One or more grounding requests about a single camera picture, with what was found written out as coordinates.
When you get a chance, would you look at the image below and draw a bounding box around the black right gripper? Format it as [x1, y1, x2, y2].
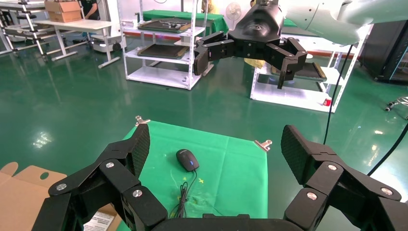
[193, 3, 308, 90]

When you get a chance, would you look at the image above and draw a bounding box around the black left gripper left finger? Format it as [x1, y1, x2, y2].
[31, 123, 168, 231]

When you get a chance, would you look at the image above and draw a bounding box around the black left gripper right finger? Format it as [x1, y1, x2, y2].
[281, 125, 408, 231]

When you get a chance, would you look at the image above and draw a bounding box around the black wired computer mouse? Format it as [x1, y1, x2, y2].
[168, 149, 200, 219]

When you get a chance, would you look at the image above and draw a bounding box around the open brown cardboard box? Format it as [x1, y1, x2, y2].
[0, 162, 123, 231]

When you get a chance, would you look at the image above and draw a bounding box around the yellow bag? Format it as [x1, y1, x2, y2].
[243, 58, 266, 69]

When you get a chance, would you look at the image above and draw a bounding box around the white printed instruction sheet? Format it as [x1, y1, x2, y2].
[83, 211, 116, 231]

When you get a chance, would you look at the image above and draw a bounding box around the white standing fan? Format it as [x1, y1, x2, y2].
[225, 2, 242, 31]

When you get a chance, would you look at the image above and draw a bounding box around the white metal shelf rack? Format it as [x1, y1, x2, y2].
[116, 0, 215, 91]
[250, 24, 372, 114]

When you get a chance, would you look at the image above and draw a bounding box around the black flat tray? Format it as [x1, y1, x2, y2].
[271, 62, 327, 82]
[138, 19, 192, 34]
[137, 43, 189, 60]

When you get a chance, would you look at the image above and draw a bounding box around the person in yellow clothing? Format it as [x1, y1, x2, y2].
[201, 0, 220, 15]

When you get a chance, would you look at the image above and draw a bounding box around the silver metal binder clip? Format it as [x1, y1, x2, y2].
[254, 140, 273, 153]
[135, 115, 151, 127]

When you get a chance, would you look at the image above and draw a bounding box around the green covered background table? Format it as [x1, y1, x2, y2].
[141, 9, 230, 36]

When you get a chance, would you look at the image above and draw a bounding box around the chrome wheeled chair base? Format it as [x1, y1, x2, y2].
[384, 96, 408, 121]

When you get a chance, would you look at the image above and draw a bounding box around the green table cloth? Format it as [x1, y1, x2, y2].
[115, 120, 269, 231]

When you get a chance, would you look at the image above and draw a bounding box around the black equipment cabinet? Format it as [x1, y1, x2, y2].
[359, 19, 408, 85]

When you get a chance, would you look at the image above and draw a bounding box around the white wheeled device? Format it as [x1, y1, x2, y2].
[90, 33, 127, 53]

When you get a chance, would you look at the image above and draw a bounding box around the white work table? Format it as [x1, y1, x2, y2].
[33, 19, 121, 69]

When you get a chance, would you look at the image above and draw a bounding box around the person in dark shirt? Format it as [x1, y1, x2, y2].
[79, 0, 100, 20]

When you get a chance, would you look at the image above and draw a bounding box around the aluminium folding ladder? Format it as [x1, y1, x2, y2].
[0, 0, 49, 62]

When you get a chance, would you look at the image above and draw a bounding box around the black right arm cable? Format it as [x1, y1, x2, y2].
[322, 44, 408, 177]

